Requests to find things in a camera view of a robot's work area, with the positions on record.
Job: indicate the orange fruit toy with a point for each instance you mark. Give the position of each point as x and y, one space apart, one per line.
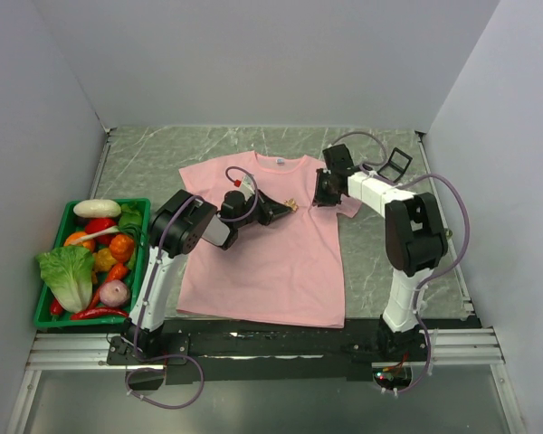
81 239

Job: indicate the green lettuce toy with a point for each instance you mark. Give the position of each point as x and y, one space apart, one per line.
66 271

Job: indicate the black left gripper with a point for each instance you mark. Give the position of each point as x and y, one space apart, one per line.
270 208

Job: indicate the white radish toy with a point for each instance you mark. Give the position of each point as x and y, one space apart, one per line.
97 208

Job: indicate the pink t-shirt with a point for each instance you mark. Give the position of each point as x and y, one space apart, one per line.
289 272

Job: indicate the orange carrot toy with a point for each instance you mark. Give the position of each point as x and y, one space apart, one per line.
122 248

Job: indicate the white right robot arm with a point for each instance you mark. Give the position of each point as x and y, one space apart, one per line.
415 240

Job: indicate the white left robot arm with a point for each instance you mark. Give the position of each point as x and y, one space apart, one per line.
177 228

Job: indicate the yellow pepper toy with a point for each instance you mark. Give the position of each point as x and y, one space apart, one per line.
103 260

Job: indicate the aluminium table edge rail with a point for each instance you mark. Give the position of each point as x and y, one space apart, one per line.
102 161

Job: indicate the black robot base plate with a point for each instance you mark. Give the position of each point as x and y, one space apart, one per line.
187 350

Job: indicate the red chili pepper toy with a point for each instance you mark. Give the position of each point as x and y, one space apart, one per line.
56 310

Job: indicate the red tomato toy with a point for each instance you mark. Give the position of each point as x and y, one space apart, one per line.
101 224

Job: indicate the green plastic crate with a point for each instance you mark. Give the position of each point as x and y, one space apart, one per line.
43 318

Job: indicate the red maple leaf brooch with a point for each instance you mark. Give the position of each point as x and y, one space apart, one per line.
291 203

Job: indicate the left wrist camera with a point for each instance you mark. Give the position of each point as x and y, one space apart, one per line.
245 185

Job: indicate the purple onion toy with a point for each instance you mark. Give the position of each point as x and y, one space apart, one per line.
114 293

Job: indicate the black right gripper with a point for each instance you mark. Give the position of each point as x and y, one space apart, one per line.
319 198

